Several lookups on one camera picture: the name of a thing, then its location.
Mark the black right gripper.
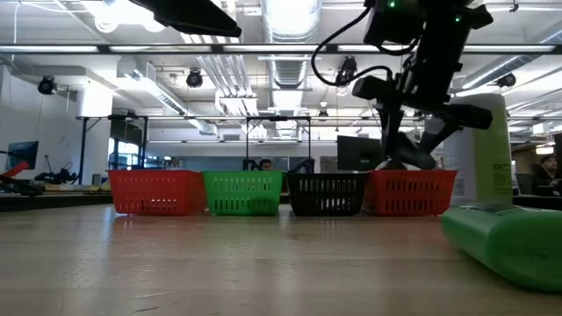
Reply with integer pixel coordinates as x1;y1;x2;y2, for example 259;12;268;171
350;30;494;162

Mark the red plastic basket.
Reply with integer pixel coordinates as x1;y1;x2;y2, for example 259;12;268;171
107;169;207;216
364;169;458;217

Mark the dark background monitor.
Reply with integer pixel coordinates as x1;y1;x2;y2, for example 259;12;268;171
336;135;387;172

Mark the black ceiling spotlight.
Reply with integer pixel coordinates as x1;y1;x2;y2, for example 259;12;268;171
496;72;517;89
335;55;358;88
37;75;57;96
185;68;205;89

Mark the white green wipes canister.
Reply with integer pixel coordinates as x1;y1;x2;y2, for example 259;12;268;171
428;92;514;206

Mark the black plastic basket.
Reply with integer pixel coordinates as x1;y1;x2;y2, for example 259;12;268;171
285;170;369;217

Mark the green bottle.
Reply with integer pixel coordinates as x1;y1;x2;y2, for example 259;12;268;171
441;205;562;293

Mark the green plastic basket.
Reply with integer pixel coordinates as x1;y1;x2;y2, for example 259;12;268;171
201;169;285;216

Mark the blue-screen background monitor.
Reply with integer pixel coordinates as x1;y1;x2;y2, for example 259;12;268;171
6;140;40;171

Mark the red angled bar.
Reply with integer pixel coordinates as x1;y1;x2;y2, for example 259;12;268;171
0;161;34;179

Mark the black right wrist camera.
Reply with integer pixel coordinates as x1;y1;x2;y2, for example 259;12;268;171
363;0;425;46

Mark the black camera cable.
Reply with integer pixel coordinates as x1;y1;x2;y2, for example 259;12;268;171
310;6;394;88

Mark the black background rig frame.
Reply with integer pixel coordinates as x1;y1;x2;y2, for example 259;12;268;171
76;114;313;185

